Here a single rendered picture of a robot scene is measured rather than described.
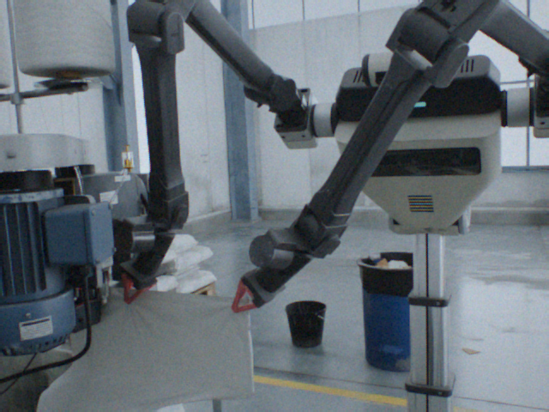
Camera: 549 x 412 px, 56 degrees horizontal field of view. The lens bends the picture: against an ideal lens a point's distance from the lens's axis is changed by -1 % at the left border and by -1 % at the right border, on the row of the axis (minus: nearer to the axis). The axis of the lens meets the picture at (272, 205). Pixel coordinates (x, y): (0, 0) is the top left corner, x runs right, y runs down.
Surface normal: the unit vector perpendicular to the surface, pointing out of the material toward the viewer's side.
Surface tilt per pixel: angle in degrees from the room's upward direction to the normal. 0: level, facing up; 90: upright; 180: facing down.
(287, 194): 90
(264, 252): 74
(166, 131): 110
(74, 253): 90
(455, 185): 130
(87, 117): 90
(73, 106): 90
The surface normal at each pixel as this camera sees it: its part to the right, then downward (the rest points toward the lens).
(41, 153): 0.82, 0.03
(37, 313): 0.60, 0.08
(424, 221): -0.29, 0.73
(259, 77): 0.65, 0.35
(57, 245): -0.01, 0.11
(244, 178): -0.42, 0.12
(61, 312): 0.93, 0.02
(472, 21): 0.51, 0.67
